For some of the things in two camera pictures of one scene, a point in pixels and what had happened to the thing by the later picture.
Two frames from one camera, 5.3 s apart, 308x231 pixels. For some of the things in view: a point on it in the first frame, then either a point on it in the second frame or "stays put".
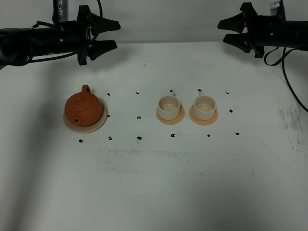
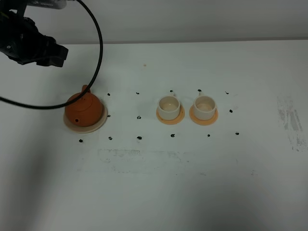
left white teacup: (169, 107) stays put
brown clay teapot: (83, 109) stays put
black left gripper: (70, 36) to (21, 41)
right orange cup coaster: (203, 122) stays put
